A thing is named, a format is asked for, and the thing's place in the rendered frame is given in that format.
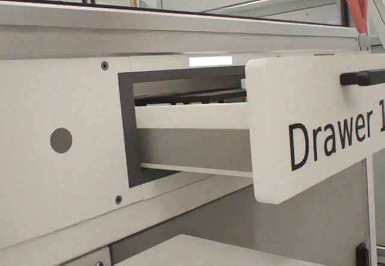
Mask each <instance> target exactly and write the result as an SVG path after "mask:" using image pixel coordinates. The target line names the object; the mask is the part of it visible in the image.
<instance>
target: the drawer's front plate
mask: <svg viewBox="0 0 385 266"><path fill-rule="evenodd" d="M381 68H385V53H382V54H351V55H320V56H303V57H273V58H260V59H253V60H248V61H247V63H246V65H245V81H246V91H247V106H248V123H249V124H250V140H251V156H252V165H253V180H254V195H255V198H256V200H257V201H259V202H265V203H275V204H279V203H281V202H283V201H285V200H286V199H289V198H291V197H293V196H295V195H297V194H298V193H300V192H302V191H304V190H307V189H308V188H309V187H311V186H313V185H315V184H317V183H319V182H321V181H323V180H324V179H327V178H329V177H331V176H333V175H335V174H336V173H338V172H339V171H341V170H343V169H345V168H347V167H349V166H351V165H353V164H355V163H357V162H359V161H361V160H363V159H365V158H366V157H368V156H370V155H372V154H373V153H375V152H378V151H379V150H381V149H383V148H385V131H382V132H381V128H383V111H382V104H381V105H380V101H381V100H383V99H384V122H385V83H383V84H377V85H370V86H365V87H361V86H358V85H341V83H340V74H341V73H344V72H356V71H361V70H371V69H381ZM371 110H373V114H371V116H370V117H369V133H371V137H369V138H368V126H367V113H366V112H370V111H371ZM359 114H363V117H364V120H365V127H364V128H362V129H359V130H358V133H359V137H360V138H362V137H363V135H364V134H365V139H364V140H363V141H358V139H357V137H356V119H357V116H358V115H359ZM352 117H353V136H352V145H351V146H349V142H348V134H347V127H346V140H345V148H344V149H342V146H341V142H340V135H339V128H338V124H337V122H339V121H340V127H341V131H342V137H343V120H345V119H347V121H348V128H349V132H350V126H351V118H352ZM295 123H301V124H303V125H304V126H305V127H306V129H307V132H308V136H309V156H308V159H307V161H306V163H305V165H303V166H302V167H300V168H298V169H297V170H295V171H293V172H292V164H291V146H290V137H289V125H292V124H295ZM327 124H332V125H333V126H334V131H335V140H336V152H335V153H332V155H330V156H327V155H326V154H325V147H324V145H325V140H326V138H327V137H328V136H330V135H332V134H333V133H332V130H331V128H328V129H327V130H326V131H324V127H325V126H326V125H327ZM319 126H321V131H319V132H318V133H317V136H316V150H317V161H315V160H314V149H313V129H315V130H316V129H317V128H318V127H319ZM293 136H294V155H295V164H298V163H299V162H301V161H302V160H303V159H304V156H305V153H306V141H305V136H304V132H303V130H301V129H300V128H296V129H293Z"/></svg>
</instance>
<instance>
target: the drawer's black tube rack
mask: <svg viewBox="0 0 385 266"><path fill-rule="evenodd" d="M239 90H242V87H240V88H220V89H211V90H192V91H172V92H165V93H155V94H144V95H138V96H134V105H135V106H136V107H146V106H147V105H148V104H171V105H176V104H179V103H183V105H189V103H194V102H196V96H201V95H208V94H215V93H225V92H230V91H239ZM218 103H219V104H224V99H223V100H219V101H218Z"/></svg>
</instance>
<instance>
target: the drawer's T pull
mask: <svg viewBox="0 0 385 266"><path fill-rule="evenodd" d="M340 83H341V85H358V86H361V87H365V86H370V85H377V84H383V83H385V68H381V69H371V70H361V71H356V72H344V73H341V74H340Z"/></svg>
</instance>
